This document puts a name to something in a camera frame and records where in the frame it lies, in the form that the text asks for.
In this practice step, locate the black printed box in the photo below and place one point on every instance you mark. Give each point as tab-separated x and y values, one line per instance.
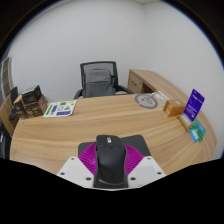
31	94

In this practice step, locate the wide brown cardboard box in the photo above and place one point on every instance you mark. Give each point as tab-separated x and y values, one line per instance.
36	108

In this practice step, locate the white green purple sticker sheet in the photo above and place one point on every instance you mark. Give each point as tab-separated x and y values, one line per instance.
60	108

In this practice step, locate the dark grey mouse pad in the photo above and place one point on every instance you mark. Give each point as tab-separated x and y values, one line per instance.
136	142

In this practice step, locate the small blue packet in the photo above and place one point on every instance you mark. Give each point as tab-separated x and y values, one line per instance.
193	135

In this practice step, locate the purple card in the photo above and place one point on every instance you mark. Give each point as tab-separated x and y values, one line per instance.
194	104

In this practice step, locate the small orange box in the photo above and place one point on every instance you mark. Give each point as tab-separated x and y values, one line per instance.
173	108

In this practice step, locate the green packet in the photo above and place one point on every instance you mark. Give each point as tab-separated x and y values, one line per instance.
200	129

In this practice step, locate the tall brown cardboard box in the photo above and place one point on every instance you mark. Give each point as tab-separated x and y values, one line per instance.
18	108

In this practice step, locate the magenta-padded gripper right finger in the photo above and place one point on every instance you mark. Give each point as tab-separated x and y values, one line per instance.
146	170

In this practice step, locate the grey backpack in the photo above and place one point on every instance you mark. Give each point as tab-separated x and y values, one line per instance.
99	83

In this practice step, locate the small wooden box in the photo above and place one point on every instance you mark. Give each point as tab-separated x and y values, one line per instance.
184	121

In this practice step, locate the black computer mouse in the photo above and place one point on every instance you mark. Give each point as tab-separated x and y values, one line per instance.
110	160

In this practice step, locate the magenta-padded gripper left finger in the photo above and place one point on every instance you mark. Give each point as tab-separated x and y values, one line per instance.
76	170

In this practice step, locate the wooden side desk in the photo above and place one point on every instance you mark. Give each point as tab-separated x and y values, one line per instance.
146	81

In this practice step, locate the black mesh office chair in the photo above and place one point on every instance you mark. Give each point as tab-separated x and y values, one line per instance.
98	65

